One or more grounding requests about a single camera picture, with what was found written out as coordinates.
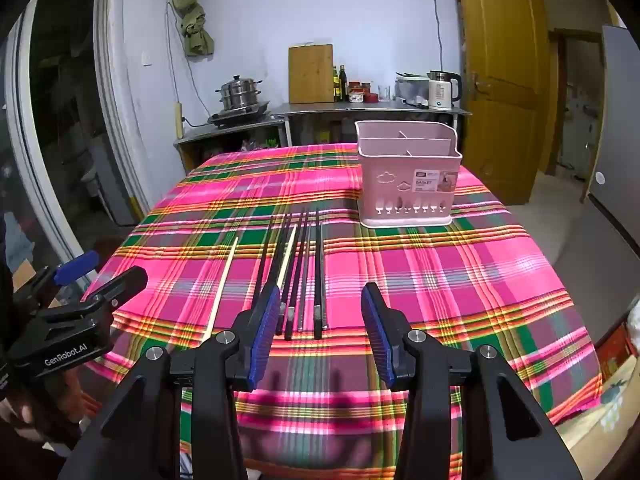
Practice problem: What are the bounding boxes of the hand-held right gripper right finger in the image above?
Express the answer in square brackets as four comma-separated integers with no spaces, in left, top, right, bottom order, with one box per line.
[361,282,583,480]

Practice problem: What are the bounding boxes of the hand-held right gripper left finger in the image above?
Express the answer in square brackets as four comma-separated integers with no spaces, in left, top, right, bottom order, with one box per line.
[57,282,282,480]

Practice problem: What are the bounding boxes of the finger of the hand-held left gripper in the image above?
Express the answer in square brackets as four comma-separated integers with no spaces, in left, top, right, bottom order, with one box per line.
[37,266,149,323]
[15,251,99,311]

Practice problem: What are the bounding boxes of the light wooden chopstick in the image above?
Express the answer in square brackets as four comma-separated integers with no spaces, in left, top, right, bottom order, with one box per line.
[206,236,239,335]
[276,224,299,307]

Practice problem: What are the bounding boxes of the grey chopstick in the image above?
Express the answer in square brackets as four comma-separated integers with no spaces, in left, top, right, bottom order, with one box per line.
[298,224,312,333]

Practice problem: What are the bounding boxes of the pink plastic utensil basket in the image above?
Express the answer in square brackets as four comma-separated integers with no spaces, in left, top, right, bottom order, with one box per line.
[354,120,463,229]

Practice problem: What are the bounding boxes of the person's left hand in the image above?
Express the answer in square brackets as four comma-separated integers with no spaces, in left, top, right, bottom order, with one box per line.
[0,402,36,443]

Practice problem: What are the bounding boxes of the pink plaid tablecloth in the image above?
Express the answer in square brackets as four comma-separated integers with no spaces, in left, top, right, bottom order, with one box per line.
[82,142,603,480]

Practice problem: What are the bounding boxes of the low steel side table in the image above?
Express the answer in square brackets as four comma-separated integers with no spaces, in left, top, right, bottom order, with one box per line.
[174,115,291,171]

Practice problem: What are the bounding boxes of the black induction cooker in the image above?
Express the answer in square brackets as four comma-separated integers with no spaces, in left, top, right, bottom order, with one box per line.
[207,102,273,128]

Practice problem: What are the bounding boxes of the stainless steel steamer pot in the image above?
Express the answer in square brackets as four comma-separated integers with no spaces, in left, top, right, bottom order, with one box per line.
[216,75,263,111]

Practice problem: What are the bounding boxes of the tall steel counter table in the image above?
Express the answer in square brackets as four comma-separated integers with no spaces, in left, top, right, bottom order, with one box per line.
[270,99,473,146]

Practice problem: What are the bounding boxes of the red cardboard box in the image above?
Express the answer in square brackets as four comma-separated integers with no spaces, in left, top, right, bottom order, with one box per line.
[597,320,636,376]

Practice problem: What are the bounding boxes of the white electric kettle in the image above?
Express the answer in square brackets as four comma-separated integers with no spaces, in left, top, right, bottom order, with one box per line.
[427,70,462,110]

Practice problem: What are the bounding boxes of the wooden cutting board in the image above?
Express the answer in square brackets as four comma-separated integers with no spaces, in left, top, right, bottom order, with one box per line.
[288,44,335,105]

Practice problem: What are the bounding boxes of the green hanging cloth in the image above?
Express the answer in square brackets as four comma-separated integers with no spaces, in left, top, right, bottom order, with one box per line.
[170,0,216,58]

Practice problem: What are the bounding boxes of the yellow wooden door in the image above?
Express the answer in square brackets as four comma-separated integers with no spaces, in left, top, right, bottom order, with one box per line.
[454,0,551,206]

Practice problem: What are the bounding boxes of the black wall cable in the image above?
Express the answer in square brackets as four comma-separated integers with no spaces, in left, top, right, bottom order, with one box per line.
[431,0,446,76]

